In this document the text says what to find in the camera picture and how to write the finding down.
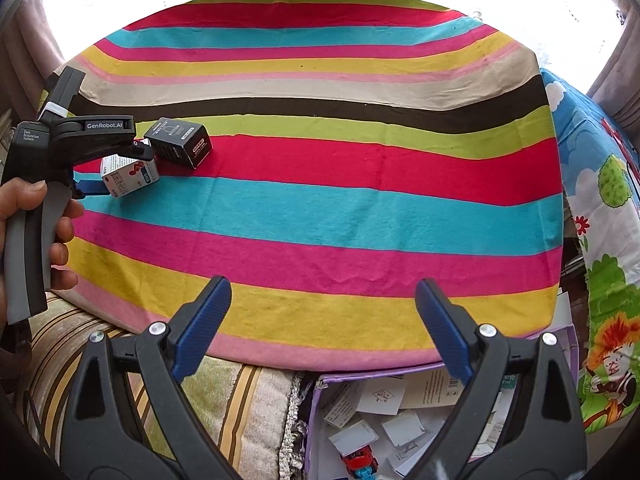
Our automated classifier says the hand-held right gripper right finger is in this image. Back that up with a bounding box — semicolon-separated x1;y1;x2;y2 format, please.
415;279;587;480

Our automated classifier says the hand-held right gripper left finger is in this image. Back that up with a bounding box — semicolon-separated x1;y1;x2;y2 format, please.
62;276;236;480

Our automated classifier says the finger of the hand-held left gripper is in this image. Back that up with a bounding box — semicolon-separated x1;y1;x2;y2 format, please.
72;170;109;199
75;136;157;162

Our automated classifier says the red print white carton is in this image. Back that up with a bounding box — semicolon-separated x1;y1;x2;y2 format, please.
100;152;161;200

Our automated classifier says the black carton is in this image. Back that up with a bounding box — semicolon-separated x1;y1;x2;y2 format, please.
143;117;213;170

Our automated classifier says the pile of white cardboard boxes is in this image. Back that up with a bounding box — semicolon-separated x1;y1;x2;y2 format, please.
322;367;516;480

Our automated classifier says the purple cardboard storage box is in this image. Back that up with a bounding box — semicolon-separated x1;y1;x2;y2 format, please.
297;325;581;480

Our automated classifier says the red toy car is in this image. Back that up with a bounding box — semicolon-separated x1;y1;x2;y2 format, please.
340;450;378;480

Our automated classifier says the person's left hand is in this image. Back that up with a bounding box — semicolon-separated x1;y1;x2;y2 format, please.
0;180;86;328

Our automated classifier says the striped plush cushion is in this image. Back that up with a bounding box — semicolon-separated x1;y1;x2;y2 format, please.
15;292;306;480

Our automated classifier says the beige curtain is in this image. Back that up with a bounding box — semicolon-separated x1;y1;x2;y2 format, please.
585;10;640;128
0;0;68;106

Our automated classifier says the multicolour striped cloth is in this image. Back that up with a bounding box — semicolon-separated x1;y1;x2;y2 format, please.
40;0;566;371

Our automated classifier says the cartoon printed cloth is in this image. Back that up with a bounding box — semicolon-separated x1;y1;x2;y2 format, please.
540;67;640;433

